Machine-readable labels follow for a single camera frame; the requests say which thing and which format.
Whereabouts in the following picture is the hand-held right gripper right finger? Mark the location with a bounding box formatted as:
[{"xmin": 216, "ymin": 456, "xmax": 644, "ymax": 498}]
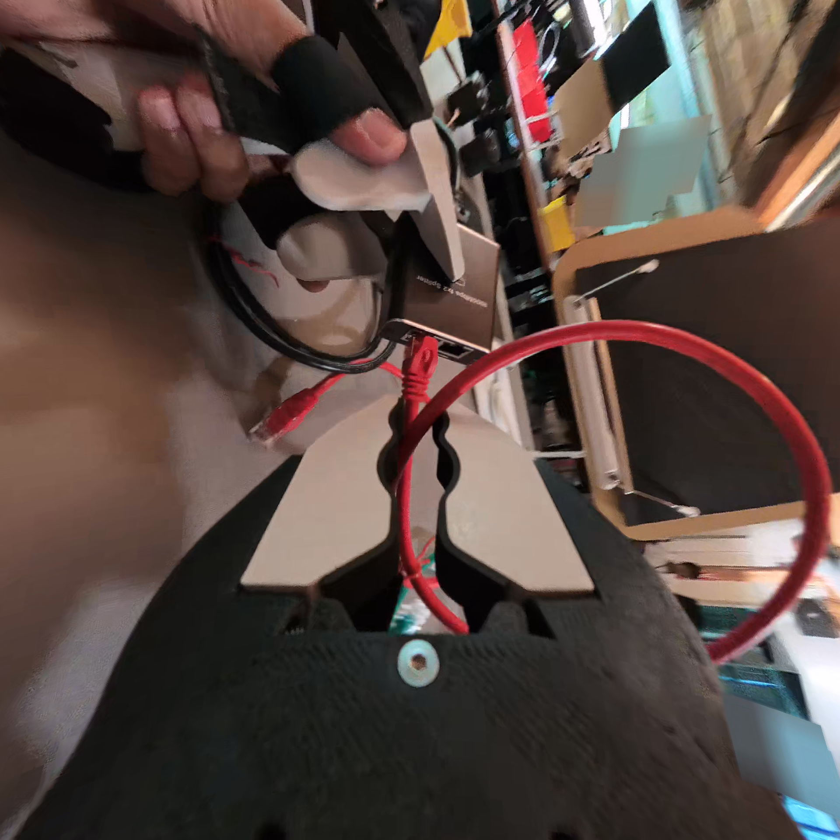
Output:
[{"xmin": 432, "ymin": 410, "xmax": 596, "ymax": 632}]

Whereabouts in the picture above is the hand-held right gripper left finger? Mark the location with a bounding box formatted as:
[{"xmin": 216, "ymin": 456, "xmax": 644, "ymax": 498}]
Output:
[{"xmin": 239, "ymin": 394, "xmax": 404, "ymax": 632}]

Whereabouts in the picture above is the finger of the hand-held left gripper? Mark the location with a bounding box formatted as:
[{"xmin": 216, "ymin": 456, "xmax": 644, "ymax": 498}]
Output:
[
  {"xmin": 292, "ymin": 118, "xmax": 469, "ymax": 283},
  {"xmin": 276, "ymin": 212, "xmax": 391, "ymax": 284}
]

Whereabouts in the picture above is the black network cable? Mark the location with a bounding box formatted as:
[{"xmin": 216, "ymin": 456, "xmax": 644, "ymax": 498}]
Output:
[{"xmin": 205, "ymin": 197, "xmax": 411, "ymax": 376}]

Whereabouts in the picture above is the black network splitter box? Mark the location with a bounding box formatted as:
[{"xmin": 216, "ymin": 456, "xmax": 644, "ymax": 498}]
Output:
[{"xmin": 382, "ymin": 222, "xmax": 501, "ymax": 366}]

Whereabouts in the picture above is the red network cable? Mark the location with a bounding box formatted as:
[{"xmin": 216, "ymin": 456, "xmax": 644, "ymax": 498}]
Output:
[{"xmin": 251, "ymin": 319, "xmax": 834, "ymax": 665}]

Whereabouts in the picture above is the white desk lamp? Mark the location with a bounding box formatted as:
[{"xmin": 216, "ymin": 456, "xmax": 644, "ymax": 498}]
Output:
[{"xmin": 563, "ymin": 259, "xmax": 702, "ymax": 521}]

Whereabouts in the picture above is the person's left hand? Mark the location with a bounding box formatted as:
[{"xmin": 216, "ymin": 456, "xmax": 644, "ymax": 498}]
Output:
[{"xmin": 0, "ymin": 0, "xmax": 409, "ymax": 202}]

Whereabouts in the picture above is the black battery charger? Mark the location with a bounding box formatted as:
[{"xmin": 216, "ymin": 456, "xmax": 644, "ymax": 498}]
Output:
[
  {"xmin": 459, "ymin": 128, "xmax": 508, "ymax": 178},
  {"xmin": 448, "ymin": 73, "xmax": 491, "ymax": 130}
]

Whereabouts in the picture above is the red twist tie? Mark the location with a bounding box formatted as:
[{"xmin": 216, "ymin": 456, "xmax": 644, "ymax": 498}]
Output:
[{"xmin": 207, "ymin": 235, "xmax": 282, "ymax": 290}]

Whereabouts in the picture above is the black panel with wooden frame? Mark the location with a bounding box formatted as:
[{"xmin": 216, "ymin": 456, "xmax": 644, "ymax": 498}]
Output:
[{"xmin": 551, "ymin": 206, "xmax": 840, "ymax": 546}]

